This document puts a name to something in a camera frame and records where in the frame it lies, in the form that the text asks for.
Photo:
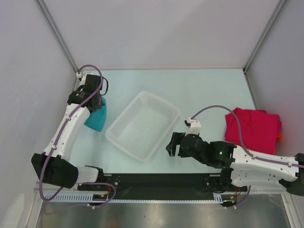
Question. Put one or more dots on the left aluminium corner post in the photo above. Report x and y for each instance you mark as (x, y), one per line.
(56, 32)

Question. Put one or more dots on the aluminium frame rail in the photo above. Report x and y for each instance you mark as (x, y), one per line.
(255, 189)

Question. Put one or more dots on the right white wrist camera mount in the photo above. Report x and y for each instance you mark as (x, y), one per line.
(193, 125)

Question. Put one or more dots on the folded orange t shirt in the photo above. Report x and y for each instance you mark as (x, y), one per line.
(279, 138)

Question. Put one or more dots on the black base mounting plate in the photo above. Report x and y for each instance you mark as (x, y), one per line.
(164, 184)

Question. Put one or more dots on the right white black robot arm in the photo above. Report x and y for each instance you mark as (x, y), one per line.
(240, 168)

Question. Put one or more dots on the aluminium corner post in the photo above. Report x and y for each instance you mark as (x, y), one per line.
(56, 32)
(270, 23)

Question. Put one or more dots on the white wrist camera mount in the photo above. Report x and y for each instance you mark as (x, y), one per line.
(81, 77)
(193, 125)

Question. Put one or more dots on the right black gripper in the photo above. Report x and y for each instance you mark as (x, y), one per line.
(171, 147)

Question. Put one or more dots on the teal t shirt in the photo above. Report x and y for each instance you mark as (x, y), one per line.
(96, 120)

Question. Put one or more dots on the folded red t shirt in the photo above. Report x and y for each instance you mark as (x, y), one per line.
(258, 128)

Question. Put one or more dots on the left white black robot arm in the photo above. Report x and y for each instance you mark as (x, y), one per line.
(53, 165)

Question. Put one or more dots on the right aluminium corner post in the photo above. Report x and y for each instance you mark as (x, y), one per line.
(270, 23)

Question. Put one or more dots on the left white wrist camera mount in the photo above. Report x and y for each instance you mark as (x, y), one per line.
(81, 77)

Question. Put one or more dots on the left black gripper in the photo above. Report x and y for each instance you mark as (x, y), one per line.
(100, 105)

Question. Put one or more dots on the white slotted cable duct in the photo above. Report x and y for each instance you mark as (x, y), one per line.
(98, 198)

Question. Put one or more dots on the white plastic perforated basket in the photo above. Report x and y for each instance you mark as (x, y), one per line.
(142, 125)

